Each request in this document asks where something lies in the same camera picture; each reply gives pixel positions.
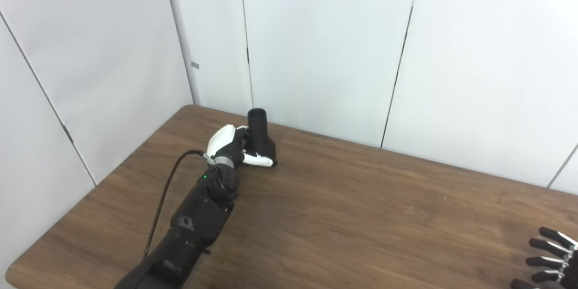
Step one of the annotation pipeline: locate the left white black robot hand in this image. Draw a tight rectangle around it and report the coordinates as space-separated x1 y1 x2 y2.
205 124 277 168

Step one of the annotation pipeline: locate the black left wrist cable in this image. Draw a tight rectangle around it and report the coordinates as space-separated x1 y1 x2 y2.
143 149 209 260

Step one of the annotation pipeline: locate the black flared nozzle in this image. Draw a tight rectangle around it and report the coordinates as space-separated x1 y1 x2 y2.
247 108 278 167

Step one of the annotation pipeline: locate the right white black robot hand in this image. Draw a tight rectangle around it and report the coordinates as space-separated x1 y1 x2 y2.
510 227 578 289

